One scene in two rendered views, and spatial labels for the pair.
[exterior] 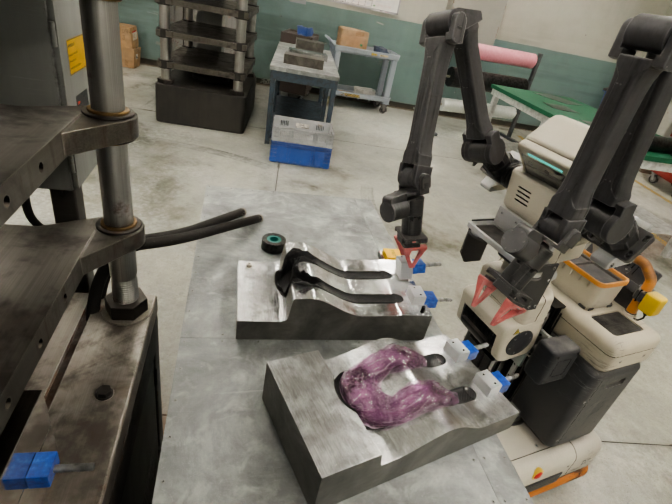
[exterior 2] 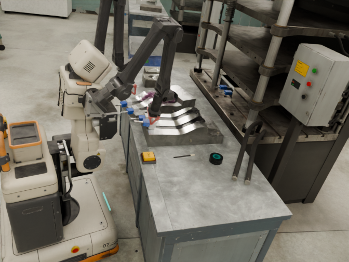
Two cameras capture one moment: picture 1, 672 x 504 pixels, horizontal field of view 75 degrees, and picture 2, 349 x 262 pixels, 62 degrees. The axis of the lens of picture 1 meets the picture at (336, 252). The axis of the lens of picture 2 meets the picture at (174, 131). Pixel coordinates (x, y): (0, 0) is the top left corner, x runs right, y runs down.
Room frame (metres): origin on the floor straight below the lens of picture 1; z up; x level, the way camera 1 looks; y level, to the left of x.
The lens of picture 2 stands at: (2.62, -0.14, 1.85)
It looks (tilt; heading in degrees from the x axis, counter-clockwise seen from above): 32 degrees down; 177
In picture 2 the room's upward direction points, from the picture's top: 9 degrees clockwise
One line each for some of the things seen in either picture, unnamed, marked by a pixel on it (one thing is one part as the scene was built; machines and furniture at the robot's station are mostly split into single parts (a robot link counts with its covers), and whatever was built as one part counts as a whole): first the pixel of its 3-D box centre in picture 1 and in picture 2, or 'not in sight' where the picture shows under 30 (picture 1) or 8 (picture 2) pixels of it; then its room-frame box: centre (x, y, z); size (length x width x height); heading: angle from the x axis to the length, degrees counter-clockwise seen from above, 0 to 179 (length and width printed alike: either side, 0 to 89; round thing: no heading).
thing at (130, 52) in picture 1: (106, 32); not in sight; (6.65, 3.91, 0.42); 0.86 x 0.33 x 0.83; 100
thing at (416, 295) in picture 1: (430, 299); (140, 118); (0.99, -0.28, 0.89); 0.13 x 0.05 x 0.05; 106
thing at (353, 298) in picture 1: (339, 276); (180, 118); (0.97, -0.02, 0.92); 0.35 x 0.16 x 0.09; 106
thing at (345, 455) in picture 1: (395, 396); (158, 102); (0.66, -0.19, 0.86); 0.50 x 0.26 x 0.11; 124
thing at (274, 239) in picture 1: (273, 243); (216, 158); (1.23, 0.21, 0.82); 0.08 x 0.08 x 0.04
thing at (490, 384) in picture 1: (499, 381); (122, 104); (0.77, -0.44, 0.86); 0.13 x 0.05 x 0.05; 124
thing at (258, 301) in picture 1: (330, 288); (182, 125); (0.98, -0.01, 0.87); 0.50 x 0.26 x 0.14; 106
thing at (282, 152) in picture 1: (300, 148); not in sight; (4.29, 0.57, 0.11); 0.61 x 0.41 x 0.22; 100
